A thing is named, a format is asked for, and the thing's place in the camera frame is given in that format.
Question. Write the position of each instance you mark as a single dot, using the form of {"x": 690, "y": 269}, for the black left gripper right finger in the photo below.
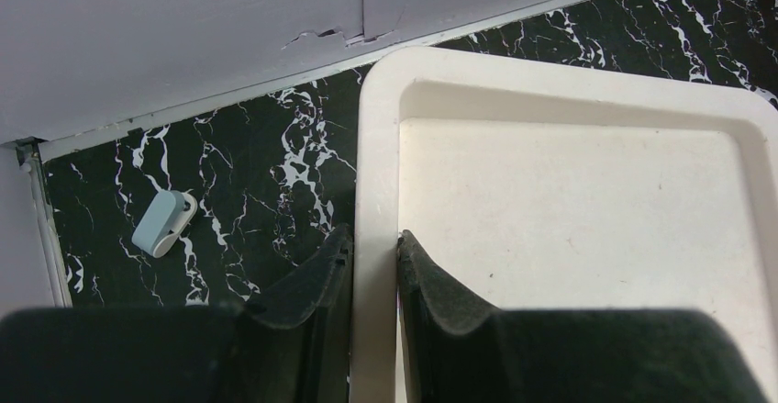
{"x": 458, "y": 347}

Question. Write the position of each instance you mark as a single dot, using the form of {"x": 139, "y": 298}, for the light blue white clip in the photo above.
{"x": 163, "y": 222}

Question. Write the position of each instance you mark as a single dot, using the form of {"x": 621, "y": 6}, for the white drawer organizer box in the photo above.
{"x": 541, "y": 185}

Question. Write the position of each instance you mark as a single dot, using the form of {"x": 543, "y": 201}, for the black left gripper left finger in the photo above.
{"x": 291, "y": 343}

